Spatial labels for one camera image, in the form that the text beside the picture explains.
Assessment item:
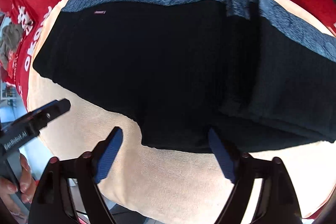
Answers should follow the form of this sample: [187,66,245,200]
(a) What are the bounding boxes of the black pants with blue waistband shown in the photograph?
[33,0,335,153]

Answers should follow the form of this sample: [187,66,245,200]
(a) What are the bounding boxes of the person's left hand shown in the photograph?
[1,151,37,220]

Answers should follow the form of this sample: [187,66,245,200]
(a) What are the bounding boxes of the grey cloth pile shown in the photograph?
[1,22,24,71]

